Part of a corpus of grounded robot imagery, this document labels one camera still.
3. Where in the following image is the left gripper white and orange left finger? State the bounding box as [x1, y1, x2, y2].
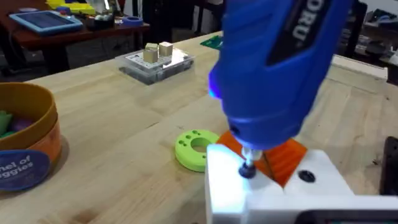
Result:
[204, 130, 285, 224]

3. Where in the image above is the left gripper white and orange right finger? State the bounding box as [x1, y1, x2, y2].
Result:
[263, 138, 356, 197]

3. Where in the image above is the black screw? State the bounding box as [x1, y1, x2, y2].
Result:
[238, 163, 257, 180]

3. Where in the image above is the blue electric screwdriver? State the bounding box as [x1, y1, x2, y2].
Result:
[207, 0, 355, 170]

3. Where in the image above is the green disc with holes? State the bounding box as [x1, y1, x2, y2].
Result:
[174, 129, 220, 173]

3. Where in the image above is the clear box with wooden blocks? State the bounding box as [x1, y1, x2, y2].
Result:
[114, 41, 195, 86]

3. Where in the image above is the green board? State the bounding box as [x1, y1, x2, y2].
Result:
[200, 35, 224, 50]

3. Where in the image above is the blue tape roll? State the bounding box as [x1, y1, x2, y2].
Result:
[122, 16, 144, 27]

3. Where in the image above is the orange tub with toys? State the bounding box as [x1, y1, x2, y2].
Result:
[0, 82, 63, 192]

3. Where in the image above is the dark brown side table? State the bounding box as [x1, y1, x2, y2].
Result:
[0, 0, 151, 75]

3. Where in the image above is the yellow plastic tray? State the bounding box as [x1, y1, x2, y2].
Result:
[45, 0, 96, 16]

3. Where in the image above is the blue framed tablet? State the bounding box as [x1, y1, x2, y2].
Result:
[8, 10, 84, 35]

